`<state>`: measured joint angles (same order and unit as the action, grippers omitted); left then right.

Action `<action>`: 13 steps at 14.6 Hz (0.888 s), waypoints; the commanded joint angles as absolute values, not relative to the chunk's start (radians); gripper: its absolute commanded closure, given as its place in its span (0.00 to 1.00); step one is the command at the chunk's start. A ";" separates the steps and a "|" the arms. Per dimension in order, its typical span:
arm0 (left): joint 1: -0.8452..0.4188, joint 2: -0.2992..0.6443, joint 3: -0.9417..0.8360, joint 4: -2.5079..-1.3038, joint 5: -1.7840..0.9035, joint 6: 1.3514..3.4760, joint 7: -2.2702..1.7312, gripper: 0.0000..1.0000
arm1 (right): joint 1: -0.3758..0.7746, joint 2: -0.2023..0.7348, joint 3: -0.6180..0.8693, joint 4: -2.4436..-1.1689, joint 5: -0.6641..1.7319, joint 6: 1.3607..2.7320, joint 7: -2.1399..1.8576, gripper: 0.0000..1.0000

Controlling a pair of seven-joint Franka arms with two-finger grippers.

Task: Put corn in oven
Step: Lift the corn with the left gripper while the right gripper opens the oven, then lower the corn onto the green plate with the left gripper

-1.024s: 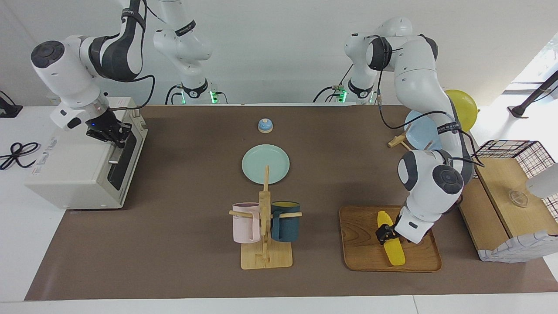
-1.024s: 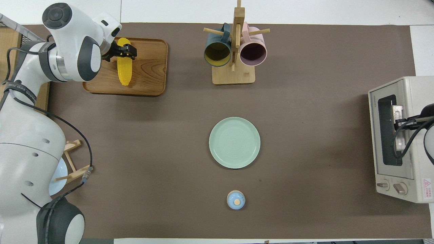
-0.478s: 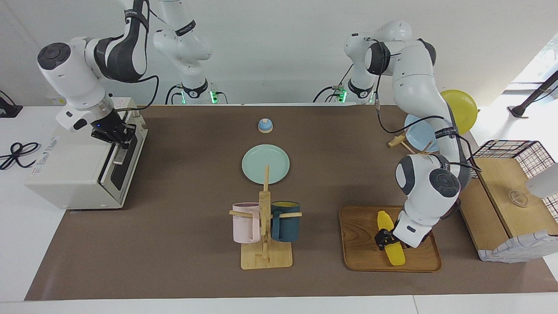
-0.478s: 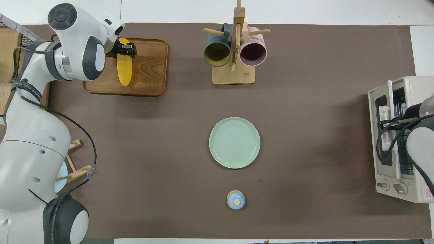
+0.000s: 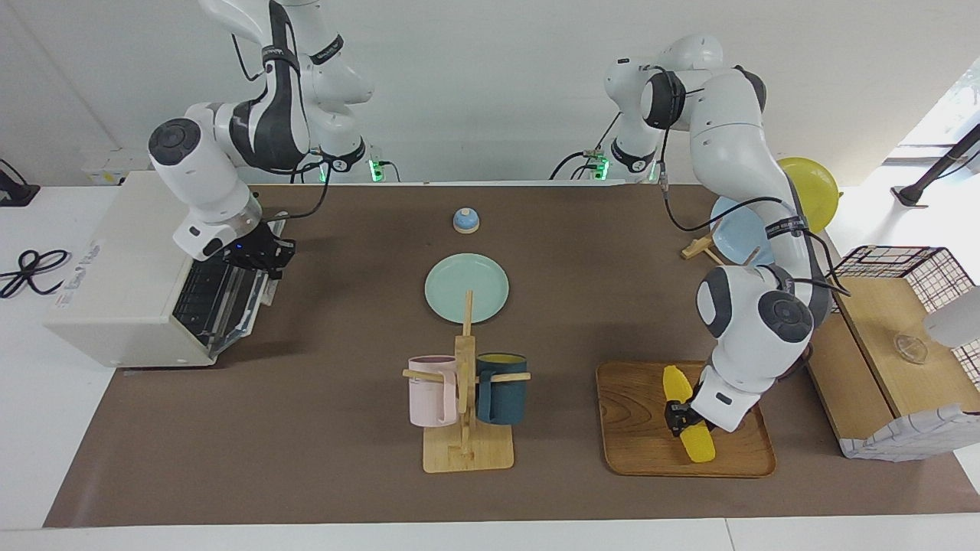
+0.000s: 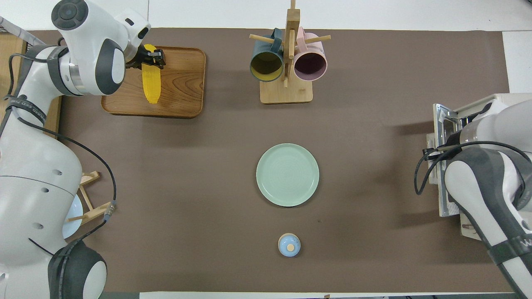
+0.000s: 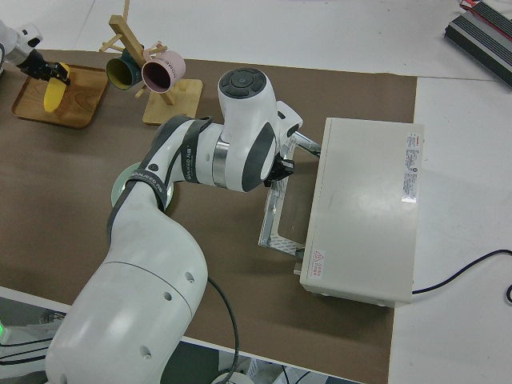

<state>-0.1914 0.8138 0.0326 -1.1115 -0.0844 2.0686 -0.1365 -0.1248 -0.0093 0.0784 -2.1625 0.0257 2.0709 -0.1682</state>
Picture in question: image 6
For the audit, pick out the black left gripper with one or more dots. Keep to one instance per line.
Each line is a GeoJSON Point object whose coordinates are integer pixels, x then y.
{"type": "Point", "coordinates": [139, 58]}

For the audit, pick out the yellow corn cob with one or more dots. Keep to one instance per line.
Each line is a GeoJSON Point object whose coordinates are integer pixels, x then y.
{"type": "Point", "coordinates": [151, 87]}

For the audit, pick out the mint green plate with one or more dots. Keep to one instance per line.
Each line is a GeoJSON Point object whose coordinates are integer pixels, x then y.
{"type": "Point", "coordinates": [287, 174]}

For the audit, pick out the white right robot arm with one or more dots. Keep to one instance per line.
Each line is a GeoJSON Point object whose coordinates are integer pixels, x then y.
{"type": "Point", "coordinates": [490, 187]}

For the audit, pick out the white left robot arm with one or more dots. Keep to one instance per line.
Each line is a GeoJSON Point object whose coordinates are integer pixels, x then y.
{"type": "Point", "coordinates": [37, 174]}

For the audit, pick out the white toaster oven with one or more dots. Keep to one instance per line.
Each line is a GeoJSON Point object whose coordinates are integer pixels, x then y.
{"type": "Point", "coordinates": [498, 101]}

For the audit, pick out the white oven knob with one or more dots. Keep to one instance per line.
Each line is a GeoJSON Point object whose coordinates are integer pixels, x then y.
{"type": "Point", "coordinates": [468, 226]}

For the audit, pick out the brown wooden tray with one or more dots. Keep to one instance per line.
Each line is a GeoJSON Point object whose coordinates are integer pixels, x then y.
{"type": "Point", "coordinates": [183, 87]}

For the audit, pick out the dark blue mug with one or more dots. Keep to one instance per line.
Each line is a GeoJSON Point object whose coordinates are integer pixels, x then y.
{"type": "Point", "coordinates": [266, 66]}

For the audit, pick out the brown table mat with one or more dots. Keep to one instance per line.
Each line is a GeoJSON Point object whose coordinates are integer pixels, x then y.
{"type": "Point", "coordinates": [208, 166]}

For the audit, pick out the wooden mug rack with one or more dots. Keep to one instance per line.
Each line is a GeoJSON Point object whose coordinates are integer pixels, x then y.
{"type": "Point", "coordinates": [286, 93]}

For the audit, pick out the pink mug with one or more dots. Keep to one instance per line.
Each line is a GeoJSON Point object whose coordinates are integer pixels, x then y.
{"type": "Point", "coordinates": [309, 62]}

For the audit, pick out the wooden plate rack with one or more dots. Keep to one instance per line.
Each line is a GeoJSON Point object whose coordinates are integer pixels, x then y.
{"type": "Point", "coordinates": [89, 207]}

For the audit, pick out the light blue plate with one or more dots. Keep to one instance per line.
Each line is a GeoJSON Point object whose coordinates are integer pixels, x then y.
{"type": "Point", "coordinates": [74, 216]}

